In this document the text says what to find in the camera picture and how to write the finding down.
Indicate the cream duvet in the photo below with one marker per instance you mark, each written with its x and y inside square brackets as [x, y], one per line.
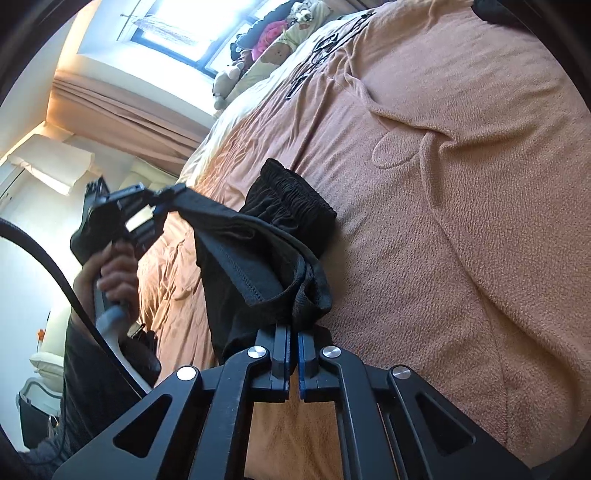
[221, 134]

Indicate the pink plush toy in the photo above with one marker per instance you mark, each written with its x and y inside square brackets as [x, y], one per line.
[268, 34]

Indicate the person's dark shirt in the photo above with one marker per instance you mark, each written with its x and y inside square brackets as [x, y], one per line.
[101, 397]

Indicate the black pants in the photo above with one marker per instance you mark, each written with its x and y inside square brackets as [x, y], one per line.
[258, 258]

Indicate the pink curtain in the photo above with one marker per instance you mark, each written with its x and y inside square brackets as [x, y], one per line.
[134, 124]

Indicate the person's left forearm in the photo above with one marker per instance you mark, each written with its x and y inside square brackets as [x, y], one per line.
[78, 304]

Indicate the cream plush dog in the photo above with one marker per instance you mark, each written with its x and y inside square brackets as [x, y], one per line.
[228, 81]

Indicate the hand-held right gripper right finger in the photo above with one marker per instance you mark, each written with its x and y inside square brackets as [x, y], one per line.
[303, 369]

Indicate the bed with orange blanket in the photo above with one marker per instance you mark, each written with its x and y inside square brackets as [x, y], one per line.
[438, 207]

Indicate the black basket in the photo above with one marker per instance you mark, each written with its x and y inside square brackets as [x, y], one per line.
[37, 415]

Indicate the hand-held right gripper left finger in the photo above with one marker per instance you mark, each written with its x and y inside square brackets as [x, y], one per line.
[281, 364]

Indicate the black plush toy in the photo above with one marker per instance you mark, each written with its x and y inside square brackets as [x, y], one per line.
[244, 44]

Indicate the white pillow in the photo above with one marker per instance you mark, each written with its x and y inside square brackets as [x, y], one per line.
[46, 367]

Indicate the person's left hand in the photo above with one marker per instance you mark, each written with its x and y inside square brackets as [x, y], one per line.
[117, 277]

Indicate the window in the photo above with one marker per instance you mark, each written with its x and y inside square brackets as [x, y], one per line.
[194, 32]

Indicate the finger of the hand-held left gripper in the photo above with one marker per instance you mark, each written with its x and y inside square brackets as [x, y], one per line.
[147, 194]
[145, 226]

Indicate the small plush toys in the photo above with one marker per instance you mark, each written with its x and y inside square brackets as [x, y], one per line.
[307, 11]

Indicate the bear print cushion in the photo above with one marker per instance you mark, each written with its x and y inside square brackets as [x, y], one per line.
[277, 55]

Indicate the folded black garment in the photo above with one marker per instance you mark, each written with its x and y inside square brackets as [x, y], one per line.
[501, 11]

